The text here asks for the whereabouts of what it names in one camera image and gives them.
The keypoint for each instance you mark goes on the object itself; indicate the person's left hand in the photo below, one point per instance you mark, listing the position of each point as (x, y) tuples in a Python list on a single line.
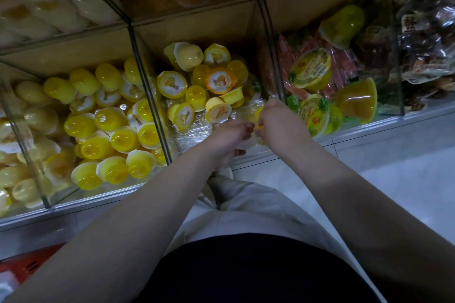
[(227, 141)]

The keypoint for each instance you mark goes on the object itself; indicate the person's right hand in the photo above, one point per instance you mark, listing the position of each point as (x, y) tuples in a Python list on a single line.
[(281, 129)]

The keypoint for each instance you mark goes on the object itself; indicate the pile of pastel jelly cups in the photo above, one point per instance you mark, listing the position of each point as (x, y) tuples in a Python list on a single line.
[(188, 54)]

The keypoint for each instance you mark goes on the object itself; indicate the pile of yellow jelly cups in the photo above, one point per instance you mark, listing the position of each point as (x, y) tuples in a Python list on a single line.
[(106, 136)]

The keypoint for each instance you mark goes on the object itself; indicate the pile of pale yellow jelly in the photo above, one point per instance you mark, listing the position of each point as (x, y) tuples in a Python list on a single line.
[(25, 150)]

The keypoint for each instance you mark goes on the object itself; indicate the person's right forearm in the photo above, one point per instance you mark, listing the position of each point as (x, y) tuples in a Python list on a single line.
[(384, 228)]

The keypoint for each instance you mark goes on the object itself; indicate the person's left forearm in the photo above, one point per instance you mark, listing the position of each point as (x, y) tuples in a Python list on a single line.
[(114, 242)]

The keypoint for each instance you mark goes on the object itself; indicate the light grey shorts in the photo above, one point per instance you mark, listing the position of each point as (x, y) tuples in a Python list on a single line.
[(249, 210)]

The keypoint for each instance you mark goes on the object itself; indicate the black shirt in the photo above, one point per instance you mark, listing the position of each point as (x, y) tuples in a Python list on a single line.
[(256, 271)]

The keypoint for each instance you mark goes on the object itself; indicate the dark red object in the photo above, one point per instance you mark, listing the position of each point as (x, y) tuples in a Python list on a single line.
[(25, 267)]

